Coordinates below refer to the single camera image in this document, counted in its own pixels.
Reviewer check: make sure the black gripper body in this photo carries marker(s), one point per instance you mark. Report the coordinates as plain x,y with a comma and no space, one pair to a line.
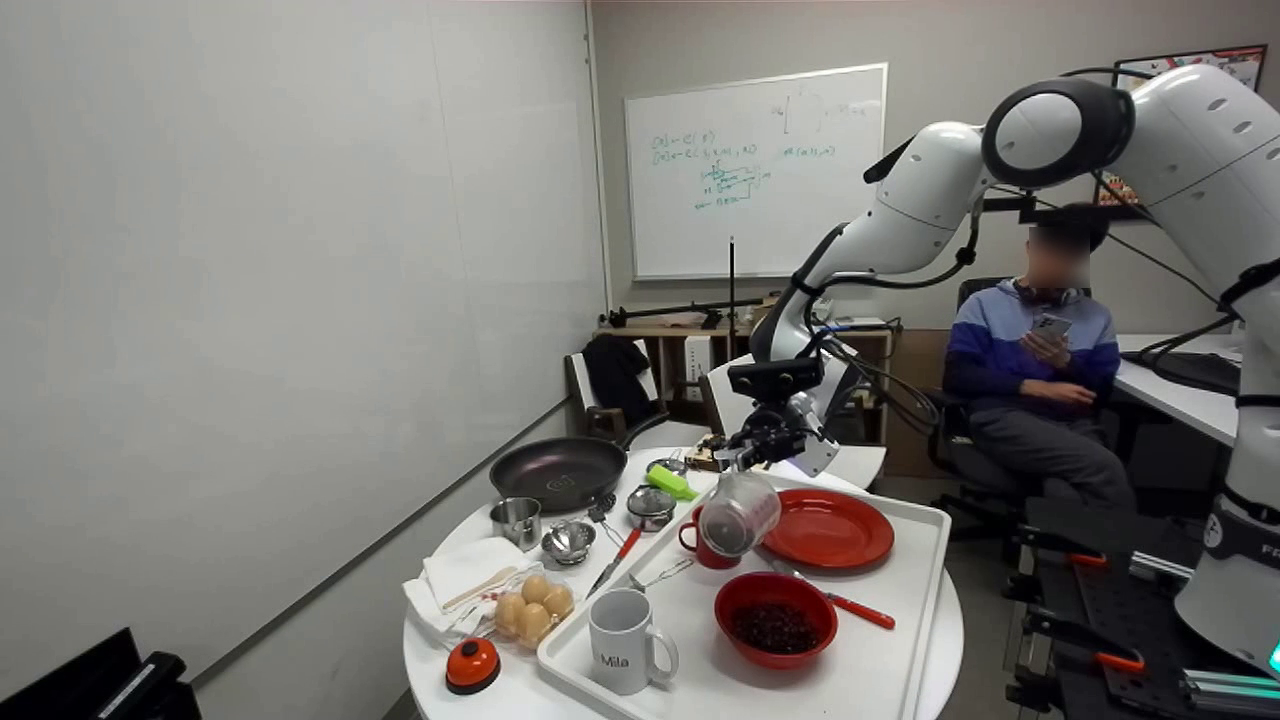
773,427

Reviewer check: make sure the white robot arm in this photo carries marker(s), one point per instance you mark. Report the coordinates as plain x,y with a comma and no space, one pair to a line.
920,203

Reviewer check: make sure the red plate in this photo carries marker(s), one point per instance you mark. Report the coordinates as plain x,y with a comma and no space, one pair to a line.
832,528

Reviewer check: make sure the white paper sheet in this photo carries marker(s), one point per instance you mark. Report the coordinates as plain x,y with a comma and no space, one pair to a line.
723,401

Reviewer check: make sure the green plastic tool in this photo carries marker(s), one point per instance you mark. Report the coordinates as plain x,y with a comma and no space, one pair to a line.
668,482

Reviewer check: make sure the black jacket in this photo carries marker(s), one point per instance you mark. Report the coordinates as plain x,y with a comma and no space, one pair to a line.
616,381

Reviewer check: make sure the black boom stand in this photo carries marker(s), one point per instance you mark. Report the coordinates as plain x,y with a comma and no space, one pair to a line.
666,313

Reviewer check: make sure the black office chair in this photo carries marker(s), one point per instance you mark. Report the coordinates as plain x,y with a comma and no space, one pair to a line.
965,464

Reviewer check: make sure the black frying pan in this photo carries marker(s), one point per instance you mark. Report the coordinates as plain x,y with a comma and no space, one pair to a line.
555,473

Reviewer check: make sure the small steel bowl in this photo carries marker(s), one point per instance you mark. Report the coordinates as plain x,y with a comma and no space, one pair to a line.
568,545

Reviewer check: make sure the red bowl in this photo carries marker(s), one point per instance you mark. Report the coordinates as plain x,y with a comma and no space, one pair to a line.
778,655

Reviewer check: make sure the white plastic tray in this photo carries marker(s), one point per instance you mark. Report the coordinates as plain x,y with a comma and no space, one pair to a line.
905,655

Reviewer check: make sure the small steel cup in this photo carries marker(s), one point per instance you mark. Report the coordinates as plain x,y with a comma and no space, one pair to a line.
513,521

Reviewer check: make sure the whiteboard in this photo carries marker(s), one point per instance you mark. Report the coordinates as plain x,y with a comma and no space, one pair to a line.
760,172

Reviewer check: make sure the seated person in blue jacket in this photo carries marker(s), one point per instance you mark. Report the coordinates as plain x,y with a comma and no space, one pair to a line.
1026,381

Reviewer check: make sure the white paper napkins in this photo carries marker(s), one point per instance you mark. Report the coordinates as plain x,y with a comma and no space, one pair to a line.
460,564

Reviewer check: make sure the white desk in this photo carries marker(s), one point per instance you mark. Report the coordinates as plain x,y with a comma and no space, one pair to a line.
1181,395

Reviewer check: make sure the colourful wall poster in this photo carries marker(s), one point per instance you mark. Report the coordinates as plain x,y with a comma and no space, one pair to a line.
1205,59

